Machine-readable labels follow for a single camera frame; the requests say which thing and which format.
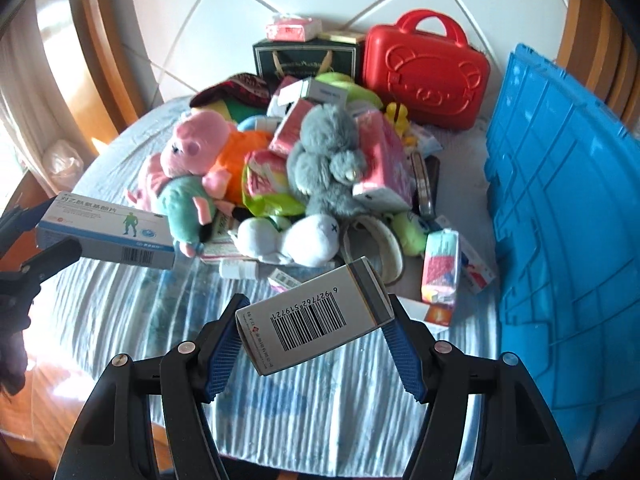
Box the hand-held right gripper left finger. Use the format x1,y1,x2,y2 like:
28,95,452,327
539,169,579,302
59,292,251,480

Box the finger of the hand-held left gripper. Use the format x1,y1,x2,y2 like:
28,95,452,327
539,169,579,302
0,199,56,253
20,236,84,286

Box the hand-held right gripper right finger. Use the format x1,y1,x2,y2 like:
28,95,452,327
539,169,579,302
382,294,578,480

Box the blue white medicine box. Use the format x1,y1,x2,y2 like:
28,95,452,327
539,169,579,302
36,191,177,272

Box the white barcode medicine box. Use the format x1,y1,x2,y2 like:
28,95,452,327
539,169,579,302
235,256,395,377

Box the pink teal tissue pack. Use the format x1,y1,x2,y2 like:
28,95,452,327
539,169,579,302
421,228,462,309

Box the blue plastic crate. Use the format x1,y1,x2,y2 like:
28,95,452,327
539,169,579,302
484,42,640,413

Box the grey plush rabbit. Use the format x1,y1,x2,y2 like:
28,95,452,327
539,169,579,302
286,104,375,218

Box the orange white box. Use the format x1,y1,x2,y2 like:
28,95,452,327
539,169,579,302
395,295,455,334

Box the white plastic bag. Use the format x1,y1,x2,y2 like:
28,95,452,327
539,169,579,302
42,138,84,184

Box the small white barcode box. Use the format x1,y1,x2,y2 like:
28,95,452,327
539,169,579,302
267,267,302,292

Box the beige headband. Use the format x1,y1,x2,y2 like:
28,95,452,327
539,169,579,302
340,214,404,287

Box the beige curtain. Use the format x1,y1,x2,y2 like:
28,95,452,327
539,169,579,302
0,7,103,193

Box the red white medicine box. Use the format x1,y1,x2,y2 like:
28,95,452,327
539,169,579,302
459,239,497,294

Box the small light green plush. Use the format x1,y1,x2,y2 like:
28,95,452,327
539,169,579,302
392,211,432,257

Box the teal plush toy pink ears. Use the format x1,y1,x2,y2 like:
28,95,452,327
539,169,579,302
154,175,237,259

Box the white plush toy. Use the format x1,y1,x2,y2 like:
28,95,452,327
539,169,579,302
234,213,342,267

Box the green colourful snack bag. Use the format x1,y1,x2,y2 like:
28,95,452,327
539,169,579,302
242,149,307,219

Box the pink plush pig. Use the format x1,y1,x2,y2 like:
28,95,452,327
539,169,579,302
126,110,242,213

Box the large pink flowered tissue pack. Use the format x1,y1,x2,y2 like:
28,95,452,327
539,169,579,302
351,110,415,212

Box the orange plush toy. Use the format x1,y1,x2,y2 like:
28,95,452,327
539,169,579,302
215,130,275,202

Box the clear plastic packet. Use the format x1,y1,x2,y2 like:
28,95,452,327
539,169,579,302
409,125,444,157

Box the blue round plush toy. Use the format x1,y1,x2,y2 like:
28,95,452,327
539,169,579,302
237,115,283,132

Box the yellow plastic toy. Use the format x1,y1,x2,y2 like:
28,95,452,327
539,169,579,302
384,102,417,147

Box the dark red knit hat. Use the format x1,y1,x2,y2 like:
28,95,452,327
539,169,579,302
192,72,273,112

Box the lime green plush toy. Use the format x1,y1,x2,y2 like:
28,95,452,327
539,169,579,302
315,72,382,107

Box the white grey medicine box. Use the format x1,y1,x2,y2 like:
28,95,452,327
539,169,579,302
277,78,352,107

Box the red bear suitcase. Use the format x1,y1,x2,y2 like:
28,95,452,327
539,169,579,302
362,9,492,132

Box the dark green gift bag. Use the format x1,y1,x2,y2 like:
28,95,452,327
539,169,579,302
252,36,364,85

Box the gold flat box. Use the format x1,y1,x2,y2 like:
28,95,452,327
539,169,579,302
316,31,367,47

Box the small pink tissue pack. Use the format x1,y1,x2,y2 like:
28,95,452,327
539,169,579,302
265,12,324,44

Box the wooden frame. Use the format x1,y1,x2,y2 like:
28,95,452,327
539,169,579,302
75,0,169,122
554,0,640,128

